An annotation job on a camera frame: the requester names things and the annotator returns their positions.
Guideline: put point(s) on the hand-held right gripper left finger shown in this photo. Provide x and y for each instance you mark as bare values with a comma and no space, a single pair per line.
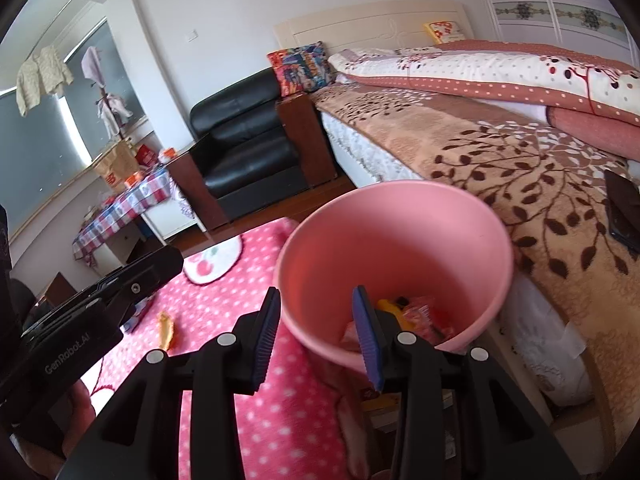
265,340

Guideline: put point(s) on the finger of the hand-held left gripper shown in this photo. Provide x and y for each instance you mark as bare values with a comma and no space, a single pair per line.
145,272

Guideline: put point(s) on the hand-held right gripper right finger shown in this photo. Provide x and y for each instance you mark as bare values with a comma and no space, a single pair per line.
367,335

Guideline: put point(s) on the yellow foam net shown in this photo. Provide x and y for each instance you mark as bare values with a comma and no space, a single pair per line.
387,310

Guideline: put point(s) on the red snack wrapper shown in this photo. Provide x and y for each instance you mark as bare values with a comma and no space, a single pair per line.
425,317

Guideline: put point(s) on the orange peel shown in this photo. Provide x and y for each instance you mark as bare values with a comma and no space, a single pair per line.
166,332

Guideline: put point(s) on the pink plastic bin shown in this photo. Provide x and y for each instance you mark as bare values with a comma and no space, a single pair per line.
375,240

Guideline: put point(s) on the person's left hand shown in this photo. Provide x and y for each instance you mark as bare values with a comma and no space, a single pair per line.
80,410

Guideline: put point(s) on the white desk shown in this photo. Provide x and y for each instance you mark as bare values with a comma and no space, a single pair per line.
165,220

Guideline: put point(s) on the checkered tablecloth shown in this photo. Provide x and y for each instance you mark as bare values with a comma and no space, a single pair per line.
125,210

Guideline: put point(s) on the pink polka dot blanket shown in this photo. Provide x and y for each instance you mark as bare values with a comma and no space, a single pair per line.
300,410

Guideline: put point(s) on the brown paper bag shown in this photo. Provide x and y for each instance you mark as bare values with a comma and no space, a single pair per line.
117,165

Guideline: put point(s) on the red bag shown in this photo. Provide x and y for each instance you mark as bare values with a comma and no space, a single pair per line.
146,156

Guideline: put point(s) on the orange and white box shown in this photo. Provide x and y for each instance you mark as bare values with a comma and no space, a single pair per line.
168,155

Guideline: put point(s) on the large window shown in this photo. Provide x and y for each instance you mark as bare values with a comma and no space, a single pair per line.
45,150

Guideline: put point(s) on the white hanging cloth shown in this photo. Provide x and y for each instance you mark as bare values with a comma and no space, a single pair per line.
116,112

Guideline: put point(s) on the black leather armchair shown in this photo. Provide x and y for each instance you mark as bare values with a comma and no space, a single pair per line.
245,135

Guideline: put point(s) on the white bed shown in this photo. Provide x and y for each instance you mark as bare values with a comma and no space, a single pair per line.
380,150

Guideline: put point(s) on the brown leaf print bedspread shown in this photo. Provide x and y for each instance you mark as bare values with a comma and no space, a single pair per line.
500,170

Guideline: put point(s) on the pale pink hanging garment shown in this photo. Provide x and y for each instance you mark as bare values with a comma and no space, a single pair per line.
92,65

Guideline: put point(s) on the cream hanging sweater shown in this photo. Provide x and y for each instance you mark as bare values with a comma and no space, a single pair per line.
42,77

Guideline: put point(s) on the colourful printed cushion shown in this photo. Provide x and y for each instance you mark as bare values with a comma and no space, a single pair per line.
300,70

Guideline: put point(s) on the black phone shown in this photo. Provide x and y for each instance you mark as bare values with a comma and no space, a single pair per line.
620,210

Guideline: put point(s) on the white and pink floral quilt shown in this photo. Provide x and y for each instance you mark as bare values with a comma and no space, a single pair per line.
500,72

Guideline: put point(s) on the yellow pillow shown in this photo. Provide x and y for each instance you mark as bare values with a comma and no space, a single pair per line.
447,32

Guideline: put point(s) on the white wardrobe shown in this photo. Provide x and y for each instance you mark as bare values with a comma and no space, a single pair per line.
550,15

